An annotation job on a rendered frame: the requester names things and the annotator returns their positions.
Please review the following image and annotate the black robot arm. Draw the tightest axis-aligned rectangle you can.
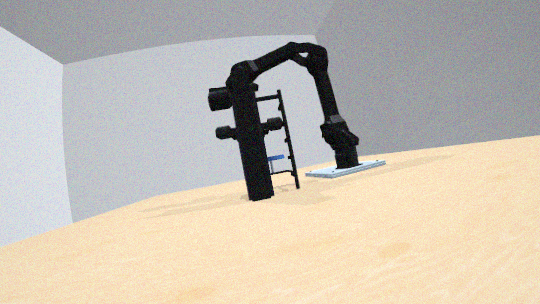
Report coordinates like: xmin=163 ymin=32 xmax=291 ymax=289
xmin=208 ymin=42 xmax=363 ymax=169

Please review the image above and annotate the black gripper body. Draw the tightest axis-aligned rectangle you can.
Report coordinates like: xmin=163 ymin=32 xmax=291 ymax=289
xmin=215 ymin=117 xmax=282 ymax=139

